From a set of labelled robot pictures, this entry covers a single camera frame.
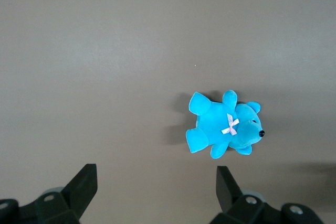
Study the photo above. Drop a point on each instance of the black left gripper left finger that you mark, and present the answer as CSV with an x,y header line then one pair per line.
x,y
52,208

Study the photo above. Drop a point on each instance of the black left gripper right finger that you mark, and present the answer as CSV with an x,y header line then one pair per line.
x,y
249,211

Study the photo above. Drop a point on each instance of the blue teddy bear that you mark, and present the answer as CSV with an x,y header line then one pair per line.
x,y
215,121

